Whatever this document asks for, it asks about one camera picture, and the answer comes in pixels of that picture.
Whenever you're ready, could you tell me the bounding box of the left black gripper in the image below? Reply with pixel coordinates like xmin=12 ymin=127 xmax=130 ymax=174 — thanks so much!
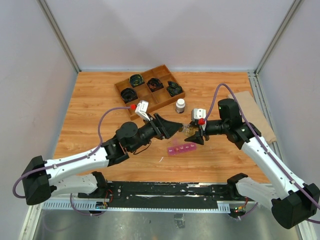
xmin=129 ymin=113 xmax=183 ymax=153

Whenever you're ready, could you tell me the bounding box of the clear capsule bottle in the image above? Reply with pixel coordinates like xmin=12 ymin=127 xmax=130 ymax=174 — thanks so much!
xmin=179 ymin=124 xmax=199 ymax=138

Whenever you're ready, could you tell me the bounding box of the pink weekly pill organizer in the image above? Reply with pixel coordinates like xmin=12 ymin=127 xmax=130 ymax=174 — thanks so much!
xmin=167 ymin=138 xmax=197 ymax=156

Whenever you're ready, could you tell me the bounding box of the white cap pill bottle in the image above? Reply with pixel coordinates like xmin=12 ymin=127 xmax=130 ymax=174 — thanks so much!
xmin=175 ymin=98 xmax=186 ymax=114

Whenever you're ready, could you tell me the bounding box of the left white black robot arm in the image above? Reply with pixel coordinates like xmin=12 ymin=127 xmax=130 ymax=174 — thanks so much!
xmin=22 ymin=113 xmax=183 ymax=206

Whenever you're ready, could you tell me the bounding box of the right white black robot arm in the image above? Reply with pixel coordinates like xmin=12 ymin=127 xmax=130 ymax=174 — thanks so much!
xmin=186 ymin=98 xmax=320 ymax=229

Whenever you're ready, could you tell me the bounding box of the green blue coiled belt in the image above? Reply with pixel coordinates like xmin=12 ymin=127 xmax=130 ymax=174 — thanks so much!
xmin=166 ymin=81 xmax=183 ymax=97

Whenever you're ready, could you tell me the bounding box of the wooden compartment tray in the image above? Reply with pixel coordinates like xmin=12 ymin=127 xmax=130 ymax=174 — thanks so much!
xmin=114 ymin=64 xmax=186 ymax=113

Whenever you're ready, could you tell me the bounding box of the black red coiled belt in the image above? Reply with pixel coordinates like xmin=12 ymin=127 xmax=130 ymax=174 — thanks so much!
xmin=147 ymin=77 xmax=164 ymax=93

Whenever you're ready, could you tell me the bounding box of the green yellow coiled belt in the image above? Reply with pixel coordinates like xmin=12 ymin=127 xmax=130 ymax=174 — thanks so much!
xmin=129 ymin=74 xmax=145 ymax=88

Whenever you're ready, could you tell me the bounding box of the light wooden board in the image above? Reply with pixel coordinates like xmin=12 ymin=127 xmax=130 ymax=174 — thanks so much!
xmin=234 ymin=91 xmax=277 ymax=144

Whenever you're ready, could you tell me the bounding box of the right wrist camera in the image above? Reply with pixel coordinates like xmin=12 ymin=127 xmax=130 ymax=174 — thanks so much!
xmin=191 ymin=108 xmax=207 ymax=122

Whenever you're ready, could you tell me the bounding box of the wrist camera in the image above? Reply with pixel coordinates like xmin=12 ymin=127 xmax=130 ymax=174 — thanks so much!
xmin=191 ymin=108 xmax=207 ymax=122
xmin=134 ymin=100 xmax=150 ymax=121

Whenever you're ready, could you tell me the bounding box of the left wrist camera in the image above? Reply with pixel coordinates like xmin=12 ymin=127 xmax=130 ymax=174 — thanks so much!
xmin=134 ymin=100 xmax=150 ymax=121

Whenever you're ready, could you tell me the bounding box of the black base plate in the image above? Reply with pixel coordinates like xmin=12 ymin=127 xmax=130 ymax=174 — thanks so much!
xmin=76 ymin=181 xmax=246 ymax=205

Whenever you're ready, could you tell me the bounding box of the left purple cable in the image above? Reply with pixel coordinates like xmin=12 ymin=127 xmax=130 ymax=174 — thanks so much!
xmin=12 ymin=105 xmax=137 ymax=217

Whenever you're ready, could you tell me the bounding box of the purple cable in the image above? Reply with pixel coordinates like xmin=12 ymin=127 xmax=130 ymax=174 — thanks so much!
xmin=12 ymin=105 xmax=137 ymax=217
xmin=201 ymin=83 xmax=320 ymax=225

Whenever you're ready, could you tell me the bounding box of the grey slotted cable duct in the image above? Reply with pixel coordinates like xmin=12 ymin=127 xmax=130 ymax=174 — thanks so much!
xmin=42 ymin=198 xmax=231 ymax=214

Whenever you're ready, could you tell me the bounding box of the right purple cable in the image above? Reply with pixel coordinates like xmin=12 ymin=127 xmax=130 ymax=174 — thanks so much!
xmin=201 ymin=83 xmax=320 ymax=225

